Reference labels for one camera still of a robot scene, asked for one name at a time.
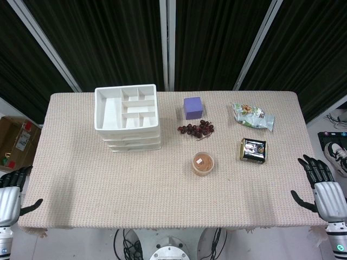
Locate white drawer organizer cabinet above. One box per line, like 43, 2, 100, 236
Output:
94, 83, 163, 153

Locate white frame post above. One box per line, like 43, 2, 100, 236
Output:
7, 0, 82, 93
159, 0, 177, 92
232, 0, 284, 92

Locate brown cardboard box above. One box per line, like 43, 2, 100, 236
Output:
0, 115, 43, 174

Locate black cable bundle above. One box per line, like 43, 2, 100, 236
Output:
210, 229, 229, 260
113, 229, 144, 260

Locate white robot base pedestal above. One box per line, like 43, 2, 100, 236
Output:
132, 229, 207, 260

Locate white black sneaker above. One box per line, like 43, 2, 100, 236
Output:
324, 141, 347, 178

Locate thin floor cables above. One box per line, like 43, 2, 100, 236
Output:
324, 112, 347, 130

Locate red grape bunch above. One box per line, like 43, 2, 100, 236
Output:
177, 119, 215, 141

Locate black gold tin can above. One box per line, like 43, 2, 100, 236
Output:
239, 137, 268, 164

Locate black mat with coloured dots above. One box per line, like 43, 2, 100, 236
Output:
317, 131, 347, 158

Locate purple cube box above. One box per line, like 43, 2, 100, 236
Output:
183, 96, 205, 120

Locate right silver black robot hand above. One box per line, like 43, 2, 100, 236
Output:
290, 154, 347, 224

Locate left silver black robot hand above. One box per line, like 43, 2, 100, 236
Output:
0, 165, 44, 227

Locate beige woven tablecloth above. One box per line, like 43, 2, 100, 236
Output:
17, 91, 327, 239

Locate black curtain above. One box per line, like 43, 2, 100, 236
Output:
0, 0, 347, 125

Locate brown round cup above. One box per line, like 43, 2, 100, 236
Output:
192, 152, 215, 177

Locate crumpled snack bag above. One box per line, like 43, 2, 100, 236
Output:
231, 102, 275, 133

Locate clear plastic drawer with die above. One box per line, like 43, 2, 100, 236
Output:
108, 143, 162, 153

